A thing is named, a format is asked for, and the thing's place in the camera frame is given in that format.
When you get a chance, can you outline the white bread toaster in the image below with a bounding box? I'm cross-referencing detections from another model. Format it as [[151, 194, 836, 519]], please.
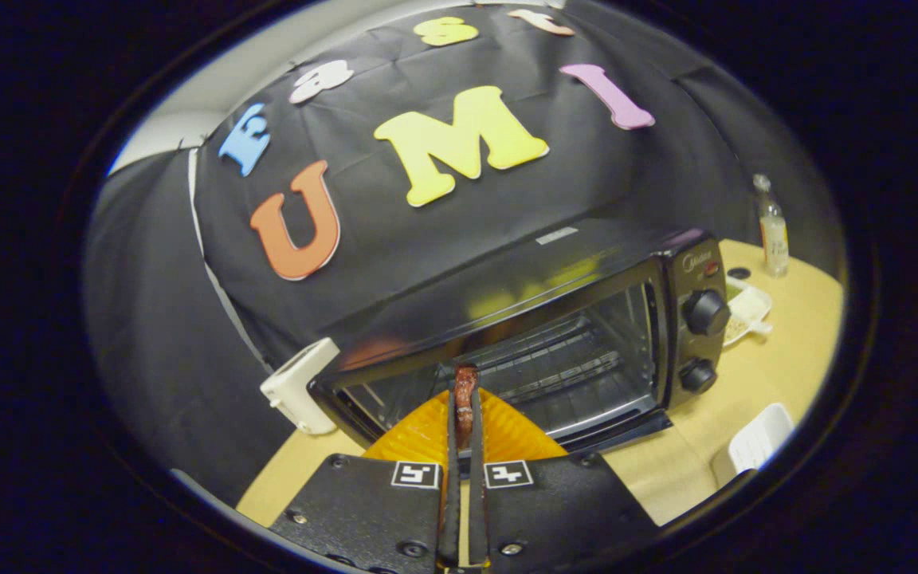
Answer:
[[260, 337, 342, 435]]

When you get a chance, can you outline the reddish-brown meat piece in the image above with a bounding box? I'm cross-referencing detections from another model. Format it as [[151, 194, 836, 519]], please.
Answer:
[[453, 364, 480, 451]]

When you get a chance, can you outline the clear glass bottle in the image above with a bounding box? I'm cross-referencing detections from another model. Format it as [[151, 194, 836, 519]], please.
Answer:
[[752, 174, 790, 278]]

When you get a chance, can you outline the black toaster oven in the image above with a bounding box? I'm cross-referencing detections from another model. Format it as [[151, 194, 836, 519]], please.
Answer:
[[308, 217, 732, 479]]

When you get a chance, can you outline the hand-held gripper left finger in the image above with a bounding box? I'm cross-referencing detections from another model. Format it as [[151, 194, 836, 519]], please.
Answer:
[[268, 388, 461, 574]]

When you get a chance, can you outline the white divided spice dish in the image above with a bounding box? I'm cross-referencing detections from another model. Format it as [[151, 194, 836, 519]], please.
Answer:
[[724, 275, 775, 348]]

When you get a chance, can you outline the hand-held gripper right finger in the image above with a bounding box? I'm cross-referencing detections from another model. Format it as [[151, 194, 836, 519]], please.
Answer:
[[469, 388, 659, 570]]

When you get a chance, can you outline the small white rectangular tray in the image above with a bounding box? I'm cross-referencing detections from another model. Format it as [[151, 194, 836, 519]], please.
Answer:
[[728, 403, 795, 476]]

